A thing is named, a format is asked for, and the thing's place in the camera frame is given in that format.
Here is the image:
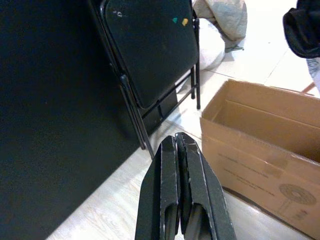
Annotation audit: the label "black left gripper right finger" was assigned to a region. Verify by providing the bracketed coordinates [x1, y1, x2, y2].
[175, 132, 237, 240]

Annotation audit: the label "crumpled beige cloth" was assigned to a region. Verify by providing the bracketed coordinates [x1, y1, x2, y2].
[192, 0, 248, 53]

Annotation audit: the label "black garment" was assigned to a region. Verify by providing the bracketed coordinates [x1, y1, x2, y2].
[282, 0, 320, 60]

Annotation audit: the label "white bag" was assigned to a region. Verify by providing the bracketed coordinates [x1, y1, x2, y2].
[197, 18, 226, 72]

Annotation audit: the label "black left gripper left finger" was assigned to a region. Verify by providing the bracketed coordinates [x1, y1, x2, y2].
[134, 134, 182, 240]

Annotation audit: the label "white patterned cloth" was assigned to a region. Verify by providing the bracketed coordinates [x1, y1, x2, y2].
[306, 56, 320, 97]

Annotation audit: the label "black folding chair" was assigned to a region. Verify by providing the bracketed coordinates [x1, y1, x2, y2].
[87, 0, 202, 160]

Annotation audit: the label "black cabinet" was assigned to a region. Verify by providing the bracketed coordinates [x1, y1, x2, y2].
[0, 0, 180, 240]

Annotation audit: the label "brown cardboard box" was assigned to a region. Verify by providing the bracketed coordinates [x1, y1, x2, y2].
[199, 78, 320, 240]

